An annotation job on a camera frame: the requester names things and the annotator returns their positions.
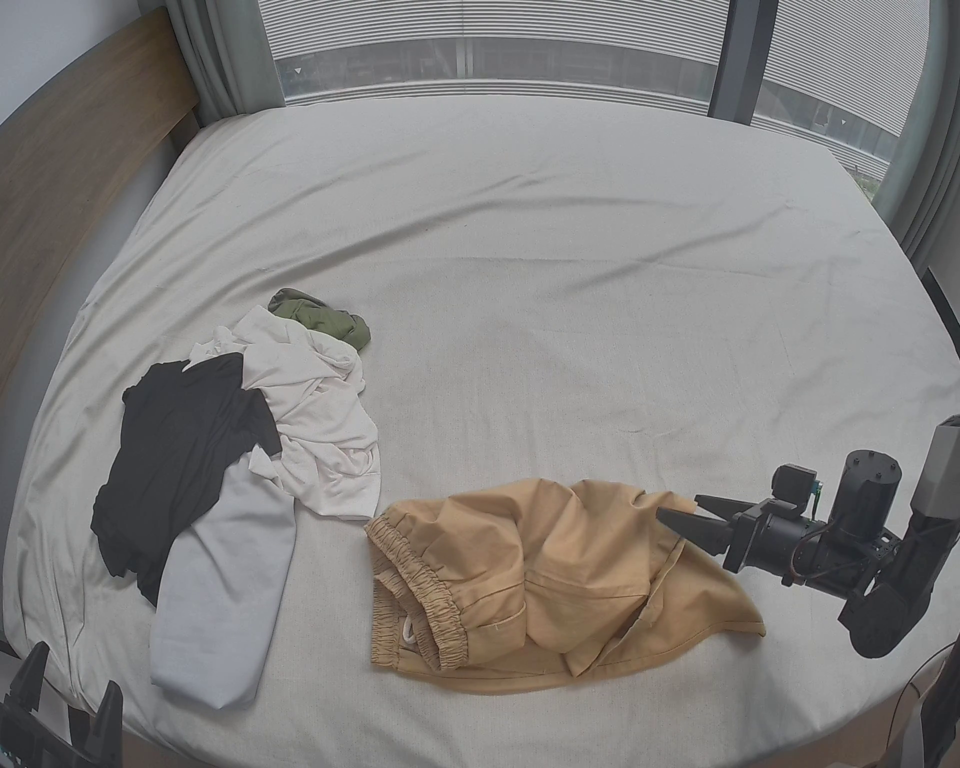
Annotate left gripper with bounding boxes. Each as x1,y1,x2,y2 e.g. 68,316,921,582
0,642,126,768

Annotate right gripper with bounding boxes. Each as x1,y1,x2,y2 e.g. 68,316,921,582
655,492,827,585

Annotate bed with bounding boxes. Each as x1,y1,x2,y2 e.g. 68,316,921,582
0,7,960,768

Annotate tan shorts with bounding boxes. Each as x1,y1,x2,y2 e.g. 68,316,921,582
364,477,768,681

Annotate light grey garment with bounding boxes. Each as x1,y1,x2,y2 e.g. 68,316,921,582
149,445,298,713

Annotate black T-shirt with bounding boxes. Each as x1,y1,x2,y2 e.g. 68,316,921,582
90,352,285,609

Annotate white garment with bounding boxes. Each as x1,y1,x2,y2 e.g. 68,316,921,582
187,306,384,523

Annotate blue-green curtain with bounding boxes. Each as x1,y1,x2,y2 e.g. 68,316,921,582
872,0,960,273
138,0,288,142

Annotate green garment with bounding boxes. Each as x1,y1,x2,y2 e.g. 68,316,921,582
267,288,374,353

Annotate window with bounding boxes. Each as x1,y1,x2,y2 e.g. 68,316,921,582
257,0,960,205

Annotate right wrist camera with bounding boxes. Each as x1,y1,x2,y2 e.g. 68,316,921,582
771,464,827,520

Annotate black cable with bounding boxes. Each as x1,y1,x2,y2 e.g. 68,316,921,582
887,643,960,768

